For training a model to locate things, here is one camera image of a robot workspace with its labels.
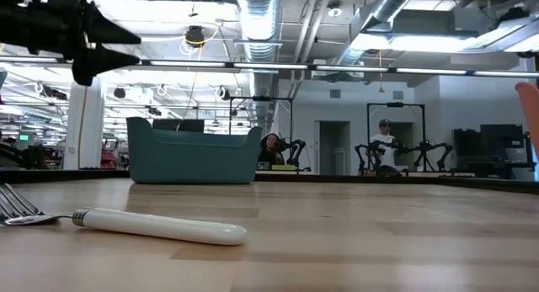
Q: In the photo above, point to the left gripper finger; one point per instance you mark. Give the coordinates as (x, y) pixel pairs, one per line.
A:
(97, 62)
(105, 33)

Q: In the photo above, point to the white pillar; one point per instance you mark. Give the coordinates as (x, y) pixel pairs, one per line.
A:
(84, 132)

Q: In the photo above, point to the dark teal plastic bin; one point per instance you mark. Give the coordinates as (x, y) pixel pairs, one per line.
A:
(193, 157)

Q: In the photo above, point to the long linear ceiling light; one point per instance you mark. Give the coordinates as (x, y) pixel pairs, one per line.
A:
(269, 66)

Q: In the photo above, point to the person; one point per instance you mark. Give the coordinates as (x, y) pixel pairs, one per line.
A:
(384, 142)
(271, 151)

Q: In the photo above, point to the black equipment shelf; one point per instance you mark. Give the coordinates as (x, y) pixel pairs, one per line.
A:
(488, 149)

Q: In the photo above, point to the orange plastic bin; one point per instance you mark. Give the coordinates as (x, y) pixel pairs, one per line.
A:
(531, 111)

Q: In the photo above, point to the black aluminium rig frame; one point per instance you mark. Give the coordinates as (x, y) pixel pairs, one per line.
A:
(50, 176)

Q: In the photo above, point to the silver spiral ventilation duct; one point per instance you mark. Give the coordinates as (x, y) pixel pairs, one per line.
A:
(259, 22)

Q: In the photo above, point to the black background rig frame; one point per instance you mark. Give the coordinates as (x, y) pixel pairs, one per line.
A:
(396, 104)
(261, 99)

